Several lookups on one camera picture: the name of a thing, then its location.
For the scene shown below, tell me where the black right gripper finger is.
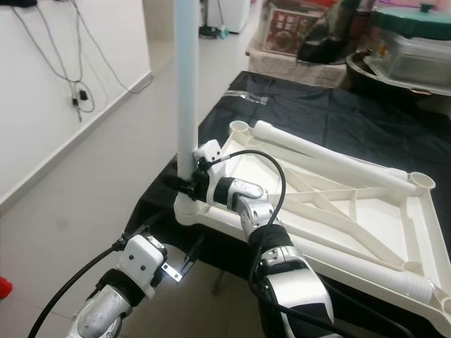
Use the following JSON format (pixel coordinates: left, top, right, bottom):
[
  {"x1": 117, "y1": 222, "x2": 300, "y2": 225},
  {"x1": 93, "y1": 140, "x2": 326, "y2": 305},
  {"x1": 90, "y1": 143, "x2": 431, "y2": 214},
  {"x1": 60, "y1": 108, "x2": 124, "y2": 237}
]
[{"x1": 162, "y1": 176, "x2": 194, "y2": 199}]

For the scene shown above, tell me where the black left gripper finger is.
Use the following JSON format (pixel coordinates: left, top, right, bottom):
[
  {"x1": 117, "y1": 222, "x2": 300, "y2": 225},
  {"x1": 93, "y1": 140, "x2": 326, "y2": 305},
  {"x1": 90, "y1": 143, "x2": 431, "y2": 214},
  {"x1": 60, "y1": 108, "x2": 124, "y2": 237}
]
[{"x1": 181, "y1": 236, "x2": 209, "y2": 273}]

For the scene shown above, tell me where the crumpled clear plastic film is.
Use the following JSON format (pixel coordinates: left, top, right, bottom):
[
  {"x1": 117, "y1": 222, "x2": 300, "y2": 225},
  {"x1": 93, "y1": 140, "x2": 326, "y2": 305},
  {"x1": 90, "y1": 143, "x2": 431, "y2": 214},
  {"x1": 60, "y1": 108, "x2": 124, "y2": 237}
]
[{"x1": 228, "y1": 89, "x2": 270, "y2": 106}]

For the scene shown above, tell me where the small black plug adapter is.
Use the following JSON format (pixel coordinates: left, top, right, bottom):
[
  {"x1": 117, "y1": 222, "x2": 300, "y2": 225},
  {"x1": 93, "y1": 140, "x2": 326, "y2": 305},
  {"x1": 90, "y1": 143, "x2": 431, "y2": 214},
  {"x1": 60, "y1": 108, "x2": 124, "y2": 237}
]
[{"x1": 74, "y1": 92, "x2": 92, "y2": 113}]

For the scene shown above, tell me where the beige cloth covered bench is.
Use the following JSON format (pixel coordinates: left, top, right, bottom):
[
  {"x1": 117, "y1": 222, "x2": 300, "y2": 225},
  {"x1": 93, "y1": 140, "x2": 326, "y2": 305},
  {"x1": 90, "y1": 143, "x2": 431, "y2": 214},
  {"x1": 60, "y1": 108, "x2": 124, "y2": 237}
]
[{"x1": 247, "y1": 44, "x2": 353, "y2": 89}]

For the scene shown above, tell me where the black tablecloth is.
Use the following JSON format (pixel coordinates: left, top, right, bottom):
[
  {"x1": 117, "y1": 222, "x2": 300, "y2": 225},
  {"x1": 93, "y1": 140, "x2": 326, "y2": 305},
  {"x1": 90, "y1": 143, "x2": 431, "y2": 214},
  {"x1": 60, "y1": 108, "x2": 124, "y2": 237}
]
[{"x1": 125, "y1": 70, "x2": 451, "y2": 338}]

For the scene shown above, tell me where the red plastic stool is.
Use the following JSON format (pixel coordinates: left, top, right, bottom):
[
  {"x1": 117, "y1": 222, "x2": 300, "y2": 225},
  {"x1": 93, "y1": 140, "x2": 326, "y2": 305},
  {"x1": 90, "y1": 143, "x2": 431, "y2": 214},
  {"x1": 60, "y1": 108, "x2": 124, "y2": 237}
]
[{"x1": 0, "y1": 276, "x2": 13, "y2": 301}]

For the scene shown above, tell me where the box with red print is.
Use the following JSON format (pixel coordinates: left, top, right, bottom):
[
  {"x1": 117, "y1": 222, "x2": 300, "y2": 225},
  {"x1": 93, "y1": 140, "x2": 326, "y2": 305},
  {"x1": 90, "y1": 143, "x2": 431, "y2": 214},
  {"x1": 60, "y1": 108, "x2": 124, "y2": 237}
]
[{"x1": 261, "y1": 4, "x2": 319, "y2": 56}]

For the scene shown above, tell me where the black bag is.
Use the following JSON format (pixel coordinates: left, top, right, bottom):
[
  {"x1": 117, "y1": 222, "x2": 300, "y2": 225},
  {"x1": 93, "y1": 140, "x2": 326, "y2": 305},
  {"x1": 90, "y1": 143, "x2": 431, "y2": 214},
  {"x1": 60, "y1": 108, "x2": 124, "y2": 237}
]
[{"x1": 296, "y1": 0, "x2": 376, "y2": 65}]

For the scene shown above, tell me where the white ribbed plastic table top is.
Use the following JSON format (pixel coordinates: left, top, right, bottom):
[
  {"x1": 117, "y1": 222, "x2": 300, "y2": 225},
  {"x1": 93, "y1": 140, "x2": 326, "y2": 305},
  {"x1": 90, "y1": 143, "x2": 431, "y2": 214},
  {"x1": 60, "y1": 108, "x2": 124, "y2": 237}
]
[{"x1": 173, "y1": 118, "x2": 451, "y2": 319}]

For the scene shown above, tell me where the clear plastic storage box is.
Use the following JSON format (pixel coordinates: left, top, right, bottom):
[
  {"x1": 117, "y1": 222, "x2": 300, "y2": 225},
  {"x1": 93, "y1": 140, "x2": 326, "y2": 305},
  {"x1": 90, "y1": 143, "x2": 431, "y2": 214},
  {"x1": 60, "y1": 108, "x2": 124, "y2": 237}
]
[{"x1": 379, "y1": 32, "x2": 451, "y2": 91}]

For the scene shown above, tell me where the container with green lid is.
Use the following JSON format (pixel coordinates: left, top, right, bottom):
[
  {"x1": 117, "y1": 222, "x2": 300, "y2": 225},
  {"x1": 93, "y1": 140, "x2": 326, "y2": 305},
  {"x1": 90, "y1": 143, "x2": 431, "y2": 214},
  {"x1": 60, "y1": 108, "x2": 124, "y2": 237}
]
[{"x1": 370, "y1": 4, "x2": 451, "y2": 42}]

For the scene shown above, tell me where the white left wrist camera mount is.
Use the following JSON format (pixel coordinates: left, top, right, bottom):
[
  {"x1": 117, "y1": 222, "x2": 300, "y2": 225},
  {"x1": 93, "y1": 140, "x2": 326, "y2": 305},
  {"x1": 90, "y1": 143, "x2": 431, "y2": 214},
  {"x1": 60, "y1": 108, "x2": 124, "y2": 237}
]
[{"x1": 115, "y1": 234, "x2": 170, "y2": 291}]

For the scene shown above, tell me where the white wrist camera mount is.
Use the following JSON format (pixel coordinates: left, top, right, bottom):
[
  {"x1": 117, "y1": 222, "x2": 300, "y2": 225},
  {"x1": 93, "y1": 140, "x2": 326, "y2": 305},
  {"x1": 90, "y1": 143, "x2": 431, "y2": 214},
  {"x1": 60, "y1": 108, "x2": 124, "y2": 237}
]
[
  {"x1": 115, "y1": 234, "x2": 170, "y2": 291},
  {"x1": 194, "y1": 139, "x2": 225, "y2": 177}
]

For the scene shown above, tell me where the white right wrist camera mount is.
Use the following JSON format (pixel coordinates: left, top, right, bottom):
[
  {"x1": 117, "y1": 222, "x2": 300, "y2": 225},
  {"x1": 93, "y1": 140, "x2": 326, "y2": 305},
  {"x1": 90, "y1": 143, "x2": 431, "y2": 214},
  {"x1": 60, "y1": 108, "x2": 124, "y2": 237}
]
[{"x1": 194, "y1": 139, "x2": 225, "y2": 177}]

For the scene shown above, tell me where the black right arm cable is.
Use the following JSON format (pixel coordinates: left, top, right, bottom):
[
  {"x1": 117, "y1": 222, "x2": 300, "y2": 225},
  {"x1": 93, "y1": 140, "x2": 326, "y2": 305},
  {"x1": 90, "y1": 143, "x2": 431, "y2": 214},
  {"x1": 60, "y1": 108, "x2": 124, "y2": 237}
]
[{"x1": 211, "y1": 148, "x2": 346, "y2": 338}]

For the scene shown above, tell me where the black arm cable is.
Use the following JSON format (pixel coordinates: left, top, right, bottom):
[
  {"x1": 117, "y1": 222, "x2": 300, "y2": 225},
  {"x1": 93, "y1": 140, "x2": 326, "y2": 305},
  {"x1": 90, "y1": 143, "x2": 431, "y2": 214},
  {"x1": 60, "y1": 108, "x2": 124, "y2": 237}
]
[
  {"x1": 211, "y1": 148, "x2": 346, "y2": 338},
  {"x1": 28, "y1": 224, "x2": 149, "y2": 338}
]

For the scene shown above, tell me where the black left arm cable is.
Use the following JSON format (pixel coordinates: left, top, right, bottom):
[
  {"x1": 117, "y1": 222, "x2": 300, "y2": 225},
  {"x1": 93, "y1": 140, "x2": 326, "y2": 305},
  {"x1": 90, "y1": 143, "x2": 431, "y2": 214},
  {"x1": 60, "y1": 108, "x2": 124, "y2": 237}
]
[{"x1": 28, "y1": 224, "x2": 149, "y2": 338}]

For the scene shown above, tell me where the thin hanging cable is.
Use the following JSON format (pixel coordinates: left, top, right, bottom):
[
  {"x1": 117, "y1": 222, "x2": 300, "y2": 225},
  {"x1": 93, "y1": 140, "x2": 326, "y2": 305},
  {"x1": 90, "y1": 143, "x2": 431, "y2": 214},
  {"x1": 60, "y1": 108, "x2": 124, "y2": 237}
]
[
  {"x1": 11, "y1": 7, "x2": 85, "y2": 127},
  {"x1": 34, "y1": 6, "x2": 85, "y2": 92}
]

